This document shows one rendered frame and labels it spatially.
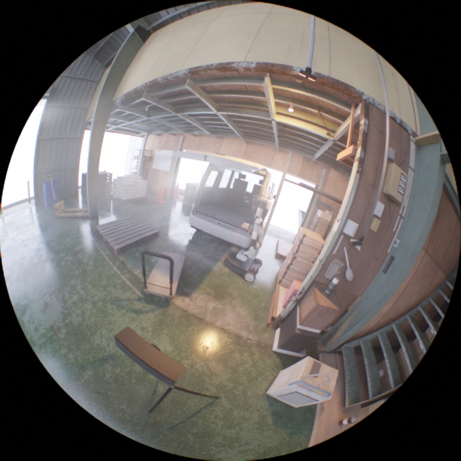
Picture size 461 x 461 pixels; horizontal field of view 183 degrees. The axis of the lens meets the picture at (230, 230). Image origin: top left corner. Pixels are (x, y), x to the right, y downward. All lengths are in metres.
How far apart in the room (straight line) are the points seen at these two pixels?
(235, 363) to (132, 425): 1.25
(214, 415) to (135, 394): 0.68
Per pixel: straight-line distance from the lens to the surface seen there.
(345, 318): 2.24
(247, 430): 1.73
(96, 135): 4.08
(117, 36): 6.62
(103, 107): 4.21
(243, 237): 2.80
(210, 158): 1.79
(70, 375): 1.94
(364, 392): 2.72
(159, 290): 1.82
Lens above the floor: 1.59
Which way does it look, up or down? 22 degrees down
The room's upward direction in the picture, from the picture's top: 16 degrees clockwise
